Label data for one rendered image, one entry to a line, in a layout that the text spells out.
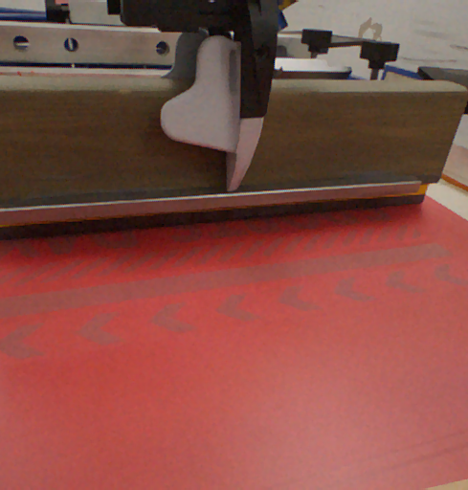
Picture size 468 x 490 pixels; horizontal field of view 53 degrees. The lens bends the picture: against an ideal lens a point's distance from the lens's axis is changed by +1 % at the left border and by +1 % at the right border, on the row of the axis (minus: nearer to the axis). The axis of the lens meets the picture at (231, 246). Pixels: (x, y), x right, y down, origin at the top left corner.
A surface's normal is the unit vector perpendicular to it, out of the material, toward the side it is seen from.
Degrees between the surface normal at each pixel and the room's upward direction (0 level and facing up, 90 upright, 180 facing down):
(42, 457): 0
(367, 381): 0
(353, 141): 94
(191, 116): 84
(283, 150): 94
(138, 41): 90
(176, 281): 0
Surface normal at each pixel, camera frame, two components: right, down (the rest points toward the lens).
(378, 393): 0.07, -0.88
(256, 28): 0.33, 0.29
